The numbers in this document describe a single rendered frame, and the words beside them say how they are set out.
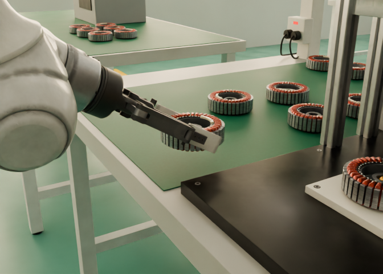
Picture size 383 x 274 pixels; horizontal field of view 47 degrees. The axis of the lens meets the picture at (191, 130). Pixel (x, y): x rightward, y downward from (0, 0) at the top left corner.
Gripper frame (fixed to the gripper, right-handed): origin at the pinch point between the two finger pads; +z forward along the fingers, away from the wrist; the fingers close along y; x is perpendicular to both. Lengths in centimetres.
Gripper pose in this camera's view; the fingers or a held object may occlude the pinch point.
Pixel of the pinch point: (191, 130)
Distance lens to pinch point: 76.6
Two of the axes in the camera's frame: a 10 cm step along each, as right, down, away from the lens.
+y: -5.0, -3.1, 8.1
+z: 7.5, 3.2, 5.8
